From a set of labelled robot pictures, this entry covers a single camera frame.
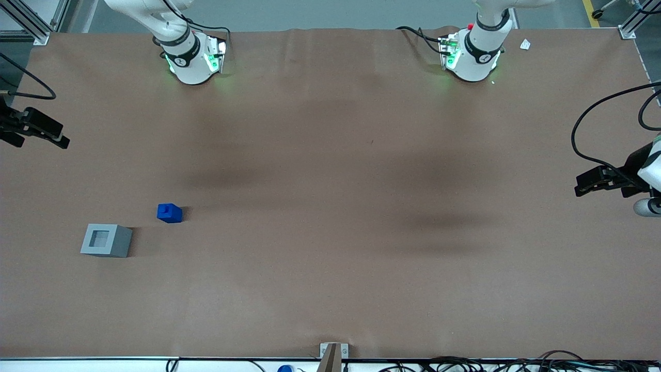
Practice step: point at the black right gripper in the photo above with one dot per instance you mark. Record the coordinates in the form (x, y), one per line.
(6, 125)

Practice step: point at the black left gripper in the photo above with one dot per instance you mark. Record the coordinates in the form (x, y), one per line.
(632, 166)

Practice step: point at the blue plastic block part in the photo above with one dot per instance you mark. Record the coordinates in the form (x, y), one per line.
(169, 213)

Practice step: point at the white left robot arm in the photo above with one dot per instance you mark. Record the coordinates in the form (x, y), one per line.
(475, 62)

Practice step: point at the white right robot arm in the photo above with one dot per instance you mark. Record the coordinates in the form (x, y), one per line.
(188, 67)

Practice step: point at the gray square socket base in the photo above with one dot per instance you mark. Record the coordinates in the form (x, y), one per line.
(120, 247)

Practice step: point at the white paper scrap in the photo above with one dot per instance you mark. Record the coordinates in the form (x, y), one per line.
(525, 44)

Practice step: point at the black caster wheel leg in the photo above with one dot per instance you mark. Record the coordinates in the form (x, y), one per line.
(598, 13)

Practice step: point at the paper table cover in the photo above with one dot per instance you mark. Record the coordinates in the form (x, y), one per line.
(330, 206)

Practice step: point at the small blue round object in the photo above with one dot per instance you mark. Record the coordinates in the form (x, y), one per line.
(285, 369)

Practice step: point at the aluminium frame post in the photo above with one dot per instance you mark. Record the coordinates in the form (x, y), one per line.
(38, 35)
(631, 28)

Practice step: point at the gray metal bracket plate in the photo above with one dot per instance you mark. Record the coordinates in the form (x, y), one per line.
(345, 350)

